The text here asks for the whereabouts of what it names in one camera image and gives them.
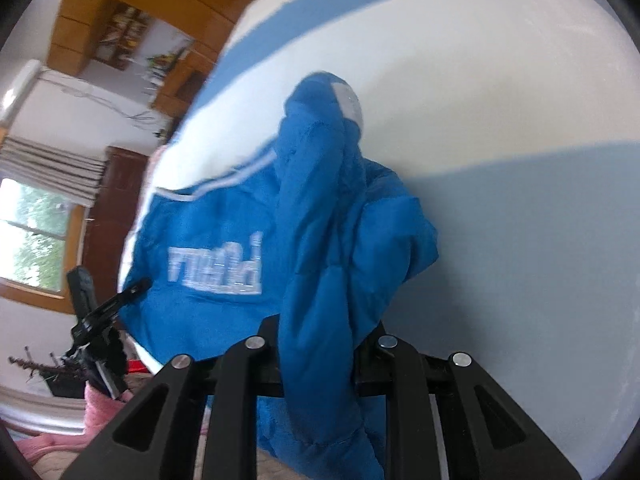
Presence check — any striped grey curtain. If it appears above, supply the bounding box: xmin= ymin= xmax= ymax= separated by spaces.
xmin=1 ymin=136 xmax=105 ymax=208

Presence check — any wooden wall cabinet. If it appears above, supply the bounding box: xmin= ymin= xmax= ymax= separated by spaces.
xmin=47 ymin=0 xmax=253 ymax=106

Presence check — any potted dry plant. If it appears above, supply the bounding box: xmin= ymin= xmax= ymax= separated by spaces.
xmin=8 ymin=346 xmax=88 ymax=400

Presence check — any white air conditioner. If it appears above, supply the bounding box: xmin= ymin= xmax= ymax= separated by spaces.
xmin=1 ymin=58 xmax=42 ymax=128

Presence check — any blue and white bed sheet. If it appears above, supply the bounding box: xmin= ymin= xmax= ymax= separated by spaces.
xmin=152 ymin=0 xmax=639 ymax=479

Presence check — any blue puffer jacket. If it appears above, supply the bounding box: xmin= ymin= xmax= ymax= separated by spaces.
xmin=119 ymin=73 xmax=438 ymax=479

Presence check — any dark brown wooden door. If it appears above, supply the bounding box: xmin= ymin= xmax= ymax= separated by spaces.
xmin=81 ymin=146 xmax=149 ymax=304

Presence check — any window with wooden frame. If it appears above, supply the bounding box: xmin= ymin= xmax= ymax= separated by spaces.
xmin=1 ymin=178 xmax=86 ymax=313

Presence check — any wooden desk with clutter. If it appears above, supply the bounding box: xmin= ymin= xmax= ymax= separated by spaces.
xmin=151 ymin=41 xmax=218 ymax=118

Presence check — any pink sleeved left forearm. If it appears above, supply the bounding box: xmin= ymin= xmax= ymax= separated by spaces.
xmin=16 ymin=382 xmax=134 ymax=474

